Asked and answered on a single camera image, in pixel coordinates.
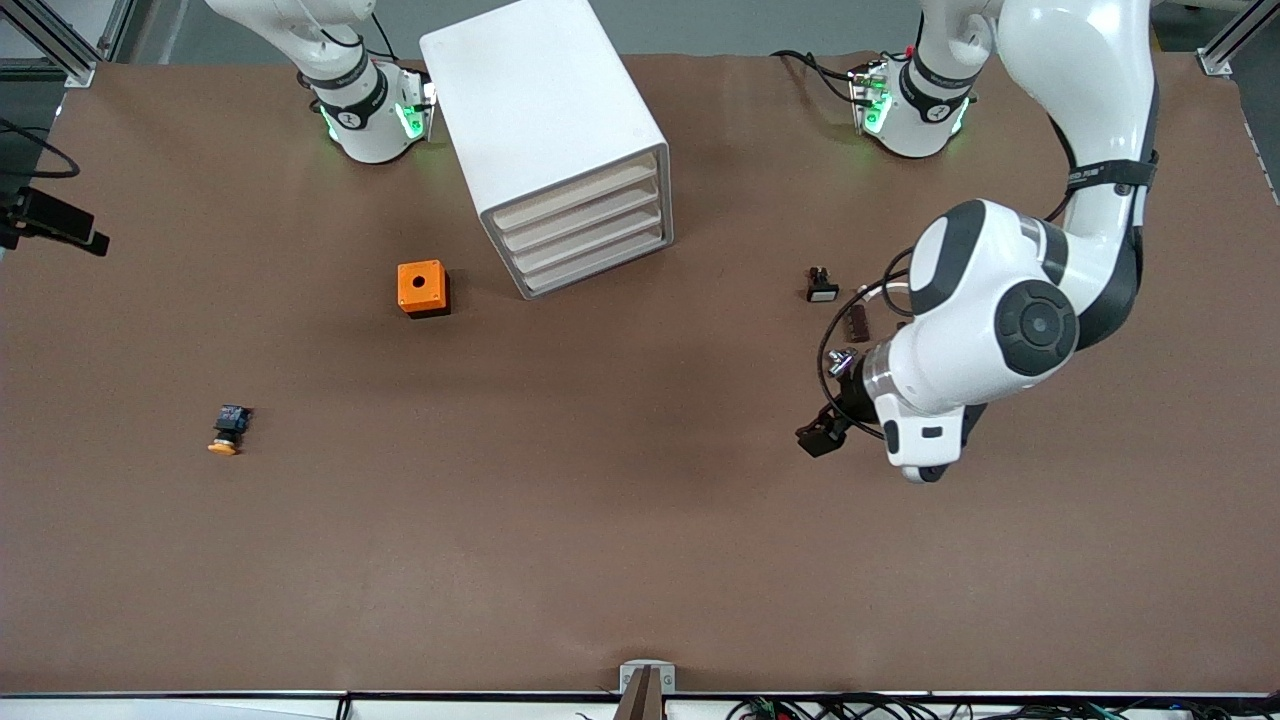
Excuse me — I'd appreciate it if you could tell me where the orange push button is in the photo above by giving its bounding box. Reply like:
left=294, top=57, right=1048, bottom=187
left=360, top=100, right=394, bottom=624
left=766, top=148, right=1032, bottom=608
left=208, top=404, right=253, bottom=457

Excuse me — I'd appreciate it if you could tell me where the white plastic drawer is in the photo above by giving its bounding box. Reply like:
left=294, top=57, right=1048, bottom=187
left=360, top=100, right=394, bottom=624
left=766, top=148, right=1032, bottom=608
left=520, top=225, right=669, bottom=296
left=490, top=155, right=661, bottom=233
left=500, top=180, right=664, bottom=253
left=510, top=205, right=666, bottom=276

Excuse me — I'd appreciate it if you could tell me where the orange button box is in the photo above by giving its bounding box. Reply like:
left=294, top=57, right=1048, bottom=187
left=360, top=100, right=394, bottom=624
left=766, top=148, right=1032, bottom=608
left=397, top=260, right=451, bottom=319

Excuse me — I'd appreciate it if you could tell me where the white drawer cabinet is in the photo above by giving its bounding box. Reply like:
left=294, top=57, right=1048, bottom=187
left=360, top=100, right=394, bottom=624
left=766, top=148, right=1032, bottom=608
left=420, top=0, right=673, bottom=301

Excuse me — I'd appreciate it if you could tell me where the aluminium profile post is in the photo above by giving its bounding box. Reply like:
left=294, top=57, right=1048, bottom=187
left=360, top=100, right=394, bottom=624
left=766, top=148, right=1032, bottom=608
left=95, top=0, right=136, bottom=61
left=0, top=0, right=98, bottom=89
left=1197, top=0, right=1280, bottom=78

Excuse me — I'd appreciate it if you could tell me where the black cable bundle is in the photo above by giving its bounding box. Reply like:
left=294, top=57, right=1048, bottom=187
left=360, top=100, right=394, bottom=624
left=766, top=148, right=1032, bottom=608
left=725, top=693, right=1280, bottom=720

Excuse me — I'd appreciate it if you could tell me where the grey metal table bracket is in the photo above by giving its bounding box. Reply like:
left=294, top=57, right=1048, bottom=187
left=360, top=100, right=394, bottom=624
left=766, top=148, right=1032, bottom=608
left=620, top=660, right=677, bottom=720

